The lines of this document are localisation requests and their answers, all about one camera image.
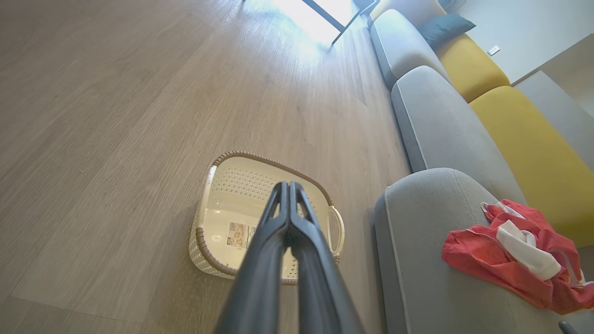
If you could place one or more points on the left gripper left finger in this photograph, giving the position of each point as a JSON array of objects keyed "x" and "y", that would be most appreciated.
[{"x": 260, "y": 287}]

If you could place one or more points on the paper label sticker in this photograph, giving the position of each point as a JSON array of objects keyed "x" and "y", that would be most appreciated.
[{"x": 239, "y": 235}]

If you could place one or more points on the dark blue throw pillow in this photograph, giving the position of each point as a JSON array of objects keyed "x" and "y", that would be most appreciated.
[{"x": 445, "y": 28}]

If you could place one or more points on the white wall outlet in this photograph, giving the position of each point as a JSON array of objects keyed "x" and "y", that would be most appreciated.
[{"x": 493, "y": 50}]

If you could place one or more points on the red garment with white trim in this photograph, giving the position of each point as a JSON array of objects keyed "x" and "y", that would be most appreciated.
[{"x": 478, "y": 260}]

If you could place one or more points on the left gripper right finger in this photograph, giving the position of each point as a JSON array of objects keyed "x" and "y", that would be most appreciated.
[{"x": 320, "y": 287}]

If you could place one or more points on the black metal table frame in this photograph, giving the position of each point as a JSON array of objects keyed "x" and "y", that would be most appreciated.
[{"x": 341, "y": 21}]

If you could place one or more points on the yellow sofa back cushion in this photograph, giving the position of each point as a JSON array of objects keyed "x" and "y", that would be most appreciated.
[
  {"x": 538, "y": 153},
  {"x": 468, "y": 67}
]

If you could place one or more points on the beige sofa back cushion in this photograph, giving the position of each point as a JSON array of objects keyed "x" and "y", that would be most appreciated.
[{"x": 408, "y": 7}]

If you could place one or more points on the cream perforated laundry basket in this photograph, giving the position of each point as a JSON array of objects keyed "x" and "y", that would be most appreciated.
[{"x": 222, "y": 208}]

